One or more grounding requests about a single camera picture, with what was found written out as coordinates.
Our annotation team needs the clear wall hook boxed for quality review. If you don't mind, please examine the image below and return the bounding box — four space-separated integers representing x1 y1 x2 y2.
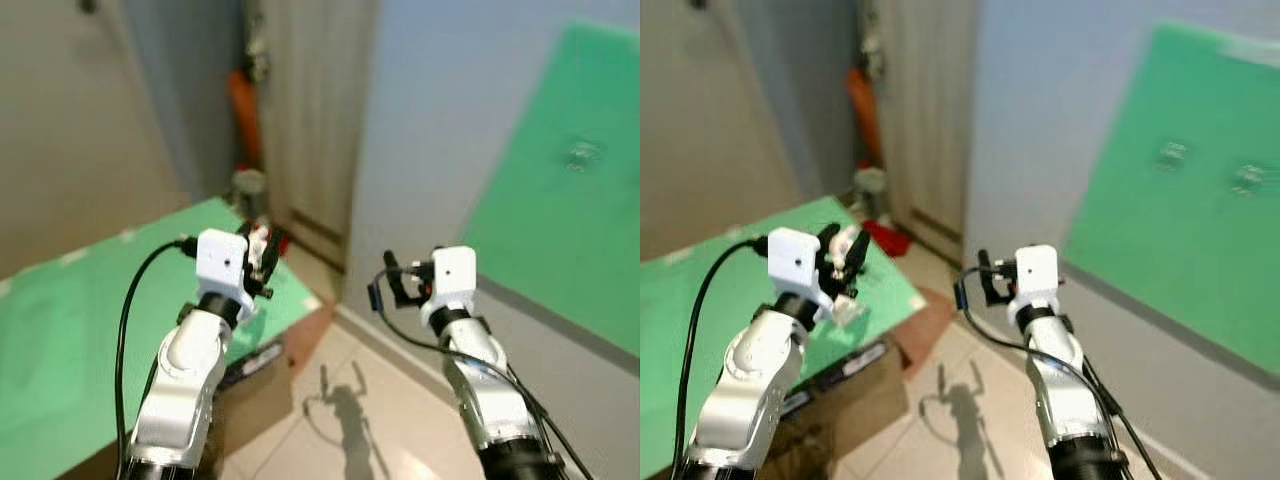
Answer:
1228 162 1271 197
1154 138 1193 171
564 138 605 173

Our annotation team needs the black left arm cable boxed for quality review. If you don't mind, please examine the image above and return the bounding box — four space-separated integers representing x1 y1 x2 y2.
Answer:
674 235 769 480
114 236 199 480

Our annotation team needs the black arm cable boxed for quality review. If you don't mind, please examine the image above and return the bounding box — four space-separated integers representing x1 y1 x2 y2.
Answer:
953 266 1163 480
114 236 199 480
674 235 769 480
368 268 595 480

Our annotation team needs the orange handle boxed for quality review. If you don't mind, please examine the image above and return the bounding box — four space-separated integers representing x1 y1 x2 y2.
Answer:
227 68 264 171
847 65 887 167

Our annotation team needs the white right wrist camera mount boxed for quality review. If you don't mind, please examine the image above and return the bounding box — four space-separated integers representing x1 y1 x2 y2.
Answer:
1014 245 1060 306
431 246 478 307

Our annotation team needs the green wall board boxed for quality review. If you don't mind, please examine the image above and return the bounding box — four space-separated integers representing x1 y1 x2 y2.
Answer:
458 20 641 353
1061 20 1280 377

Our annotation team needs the green table mat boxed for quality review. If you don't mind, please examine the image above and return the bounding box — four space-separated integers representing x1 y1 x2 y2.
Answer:
640 194 927 480
0 196 323 480

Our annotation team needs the brown cardboard box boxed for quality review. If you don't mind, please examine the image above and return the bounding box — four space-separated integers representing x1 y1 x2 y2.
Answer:
212 300 337 463
770 288 958 480

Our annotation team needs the beige wooden door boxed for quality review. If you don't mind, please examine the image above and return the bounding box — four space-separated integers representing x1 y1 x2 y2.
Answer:
876 0 987 267
256 0 382 273

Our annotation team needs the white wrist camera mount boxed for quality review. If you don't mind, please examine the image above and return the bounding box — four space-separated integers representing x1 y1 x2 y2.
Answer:
766 227 837 305
195 229 253 302
431 246 478 307
1014 245 1060 306

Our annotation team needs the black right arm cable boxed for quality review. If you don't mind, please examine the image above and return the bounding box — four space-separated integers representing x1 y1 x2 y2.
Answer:
368 268 595 480
953 266 1163 480

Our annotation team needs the grey round canister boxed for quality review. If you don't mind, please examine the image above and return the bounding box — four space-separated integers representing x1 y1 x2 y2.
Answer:
231 168 270 217
852 165 890 216

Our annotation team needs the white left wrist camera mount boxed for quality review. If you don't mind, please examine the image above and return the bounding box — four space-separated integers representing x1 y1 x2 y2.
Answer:
766 227 837 305
195 229 253 302

